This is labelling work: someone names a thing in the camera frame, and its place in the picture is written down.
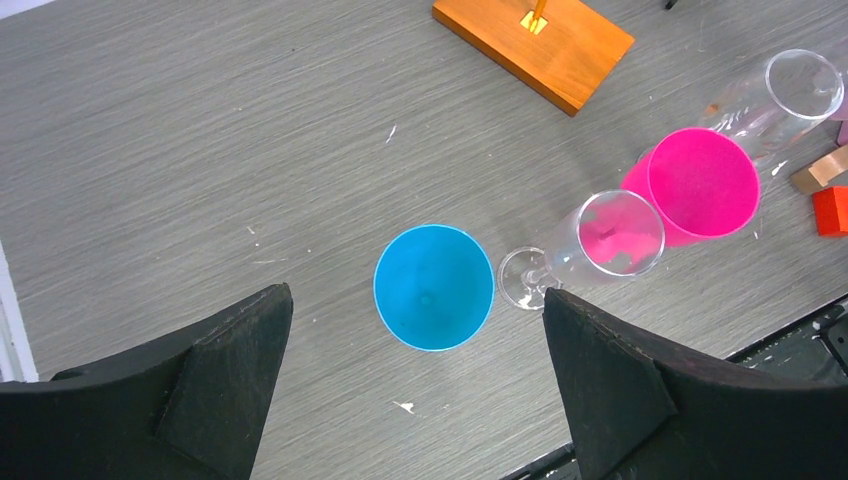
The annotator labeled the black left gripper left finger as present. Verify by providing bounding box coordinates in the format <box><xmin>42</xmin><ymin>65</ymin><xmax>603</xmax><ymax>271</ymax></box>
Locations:
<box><xmin>1</xmin><ymin>283</ymin><xmax>293</xmax><ymax>479</ymax></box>

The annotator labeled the pink wine glass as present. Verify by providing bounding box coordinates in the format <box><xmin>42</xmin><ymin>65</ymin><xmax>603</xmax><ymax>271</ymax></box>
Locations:
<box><xmin>621</xmin><ymin>127</ymin><xmax>761</xmax><ymax>248</ymax></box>

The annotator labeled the clear flute glass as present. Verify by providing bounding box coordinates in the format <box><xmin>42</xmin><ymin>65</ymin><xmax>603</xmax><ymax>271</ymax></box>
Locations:
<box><xmin>497</xmin><ymin>189</ymin><xmax>666</xmax><ymax>310</ymax></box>

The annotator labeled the blue wine glass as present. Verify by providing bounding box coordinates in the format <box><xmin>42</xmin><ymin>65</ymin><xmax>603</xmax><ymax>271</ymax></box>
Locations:
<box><xmin>372</xmin><ymin>224</ymin><xmax>496</xmax><ymax>352</ymax></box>

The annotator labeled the small orange block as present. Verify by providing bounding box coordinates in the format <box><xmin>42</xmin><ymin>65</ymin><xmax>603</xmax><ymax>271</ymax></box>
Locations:
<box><xmin>811</xmin><ymin>186</ymin><xmax>848</xmax><ymax>237</ymax></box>

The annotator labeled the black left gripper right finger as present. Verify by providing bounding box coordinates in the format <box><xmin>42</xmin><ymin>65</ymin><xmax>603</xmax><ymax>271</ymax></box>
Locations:
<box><xmin>543</xmin><ymin>288</ymin><xmax>848</xmax><ymax>480</ymax></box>

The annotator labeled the black base bar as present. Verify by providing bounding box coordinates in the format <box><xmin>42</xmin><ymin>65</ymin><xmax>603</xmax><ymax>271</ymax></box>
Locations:
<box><xmin>503</xmin><ymin>298</ymin><xmax>848</xmax><ymax>480</ymax></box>

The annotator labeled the gold wire glass rack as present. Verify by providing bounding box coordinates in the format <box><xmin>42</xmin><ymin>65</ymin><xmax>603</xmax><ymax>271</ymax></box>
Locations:
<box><xmin>432</xmin><ymin>0</ymin><xmax>635</xmax><ymax>117</ymax></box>

